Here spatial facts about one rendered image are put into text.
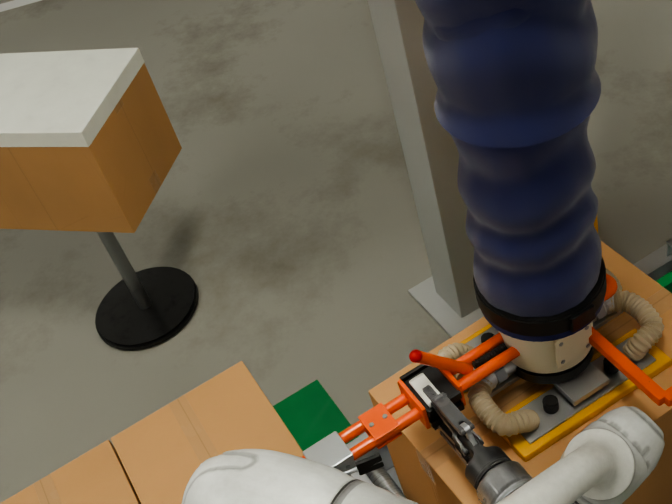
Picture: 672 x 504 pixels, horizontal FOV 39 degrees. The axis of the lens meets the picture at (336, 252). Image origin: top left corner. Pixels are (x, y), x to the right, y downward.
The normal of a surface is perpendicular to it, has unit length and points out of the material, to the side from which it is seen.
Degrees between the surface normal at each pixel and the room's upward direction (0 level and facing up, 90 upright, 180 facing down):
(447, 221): 90
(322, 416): 0
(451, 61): 80
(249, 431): 0
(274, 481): 11
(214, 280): 0
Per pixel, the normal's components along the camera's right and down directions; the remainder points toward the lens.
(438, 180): 0.48, 0.54
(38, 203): -0.26, 0.72
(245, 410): -0.22, -0.69
